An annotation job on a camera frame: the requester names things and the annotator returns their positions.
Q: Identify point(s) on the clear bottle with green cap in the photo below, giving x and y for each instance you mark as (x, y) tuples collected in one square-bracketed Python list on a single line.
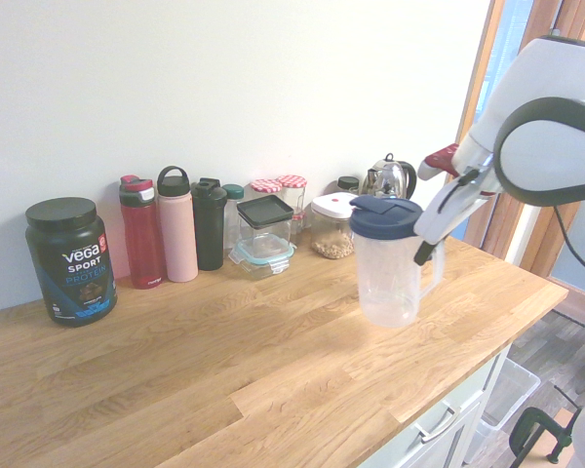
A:
[(232, 214)]

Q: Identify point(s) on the square jar with black lid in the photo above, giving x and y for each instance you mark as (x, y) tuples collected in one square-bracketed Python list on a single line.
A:
[(265, 217)]

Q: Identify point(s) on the pale green cabinet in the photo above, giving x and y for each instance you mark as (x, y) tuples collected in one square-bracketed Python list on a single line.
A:
[(448, 414)]

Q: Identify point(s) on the jar with red checkered lid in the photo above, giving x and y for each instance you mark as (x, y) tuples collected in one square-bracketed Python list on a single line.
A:
[(265, 186), (292, 192)]

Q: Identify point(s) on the jar with dark lid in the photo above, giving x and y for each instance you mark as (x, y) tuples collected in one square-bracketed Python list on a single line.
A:
[(347, 183)]

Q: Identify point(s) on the steel electric kettle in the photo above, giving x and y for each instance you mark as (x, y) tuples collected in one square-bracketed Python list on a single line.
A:
[(409, 175)]

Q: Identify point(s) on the wooden door frame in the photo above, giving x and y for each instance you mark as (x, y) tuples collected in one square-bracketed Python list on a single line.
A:
[(573, 12)]

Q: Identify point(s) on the red water bottle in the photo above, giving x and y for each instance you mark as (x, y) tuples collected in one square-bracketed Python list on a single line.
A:
[(140, 234)]

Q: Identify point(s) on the small jar red checkered lid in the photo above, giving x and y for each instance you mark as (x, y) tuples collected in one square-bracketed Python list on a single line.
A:
[(298, 223)]

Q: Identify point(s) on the green screw clamp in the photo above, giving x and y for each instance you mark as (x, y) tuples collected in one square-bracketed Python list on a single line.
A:
[(529, 429)]

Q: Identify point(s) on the black shaker bottle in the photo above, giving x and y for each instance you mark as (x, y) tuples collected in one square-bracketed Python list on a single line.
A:
[(208, 224)]

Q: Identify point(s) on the red and grey wrist camera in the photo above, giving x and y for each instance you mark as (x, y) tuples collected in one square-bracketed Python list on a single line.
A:
[(436, 163)]

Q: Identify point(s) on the nut container with white lid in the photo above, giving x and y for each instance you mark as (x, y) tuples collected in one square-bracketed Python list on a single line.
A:
[(331, 229)]

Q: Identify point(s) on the pink bottle with black lid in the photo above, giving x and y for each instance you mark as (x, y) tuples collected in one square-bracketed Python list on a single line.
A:
[(175, 229)]

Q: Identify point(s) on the clear pitcher with blue lid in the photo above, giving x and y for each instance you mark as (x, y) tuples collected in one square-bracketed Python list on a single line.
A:
[(387, 273)]

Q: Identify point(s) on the glass container with teal clips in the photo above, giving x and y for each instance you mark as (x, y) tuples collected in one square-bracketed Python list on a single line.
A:
[(263, 258)]

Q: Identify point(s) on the clear plastic storage bin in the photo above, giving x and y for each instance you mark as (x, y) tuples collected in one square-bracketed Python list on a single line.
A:
[(512, 390)]

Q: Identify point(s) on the black Vega protein tub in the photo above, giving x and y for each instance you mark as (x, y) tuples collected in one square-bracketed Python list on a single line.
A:
[(73, 263)]

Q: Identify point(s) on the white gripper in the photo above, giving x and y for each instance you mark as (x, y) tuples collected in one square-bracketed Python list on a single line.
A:
[(453, 205)]

